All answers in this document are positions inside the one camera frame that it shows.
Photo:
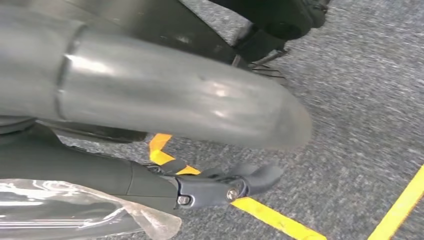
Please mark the clear plastic film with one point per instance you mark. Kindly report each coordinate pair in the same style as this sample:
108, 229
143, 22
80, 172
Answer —
149, 222

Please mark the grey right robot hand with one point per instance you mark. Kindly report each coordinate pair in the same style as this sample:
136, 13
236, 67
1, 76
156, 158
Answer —
165, 92

